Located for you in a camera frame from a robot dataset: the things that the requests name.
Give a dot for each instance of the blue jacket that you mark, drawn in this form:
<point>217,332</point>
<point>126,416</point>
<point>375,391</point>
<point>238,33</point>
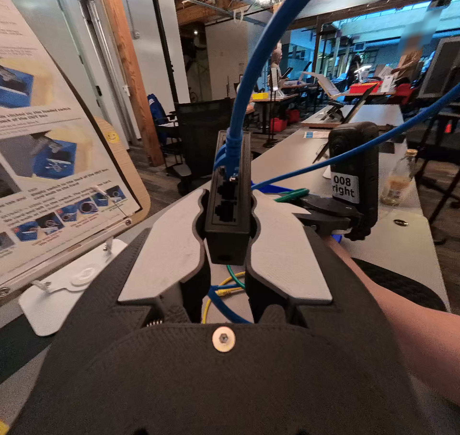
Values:
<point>156,109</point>

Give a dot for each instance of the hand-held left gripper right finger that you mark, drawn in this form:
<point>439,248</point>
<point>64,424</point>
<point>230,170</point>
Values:
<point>284,259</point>

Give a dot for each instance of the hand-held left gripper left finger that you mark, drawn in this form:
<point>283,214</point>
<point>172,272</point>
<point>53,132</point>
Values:
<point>169,255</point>

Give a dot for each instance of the black office chair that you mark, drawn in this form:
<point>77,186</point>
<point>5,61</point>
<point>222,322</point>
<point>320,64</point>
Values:
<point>201,136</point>

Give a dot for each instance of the wooden instruction board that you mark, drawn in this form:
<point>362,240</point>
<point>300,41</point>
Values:
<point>54,154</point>

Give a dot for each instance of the yellow smiley sticker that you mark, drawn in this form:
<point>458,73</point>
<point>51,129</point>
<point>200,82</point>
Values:
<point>112,136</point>

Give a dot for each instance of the white paper card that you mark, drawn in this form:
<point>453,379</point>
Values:
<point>316,134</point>

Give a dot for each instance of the black network switch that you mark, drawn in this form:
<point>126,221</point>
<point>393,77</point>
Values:
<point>228,241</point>

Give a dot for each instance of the person's right forearm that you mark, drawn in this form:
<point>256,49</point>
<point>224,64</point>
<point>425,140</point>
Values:
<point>413,334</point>

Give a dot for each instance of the red plastic bin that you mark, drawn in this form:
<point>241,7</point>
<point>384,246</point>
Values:
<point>363,89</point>

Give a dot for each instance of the glass bottle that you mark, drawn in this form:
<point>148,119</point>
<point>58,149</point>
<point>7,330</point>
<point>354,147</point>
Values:
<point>397,187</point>

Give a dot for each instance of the black pole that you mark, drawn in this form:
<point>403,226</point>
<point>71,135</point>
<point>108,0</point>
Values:
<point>161,36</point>

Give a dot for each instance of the wooden post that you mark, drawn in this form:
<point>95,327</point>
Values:
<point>125,64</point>

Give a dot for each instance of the dark framed screen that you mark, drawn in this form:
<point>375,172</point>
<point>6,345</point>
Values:
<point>442,72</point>

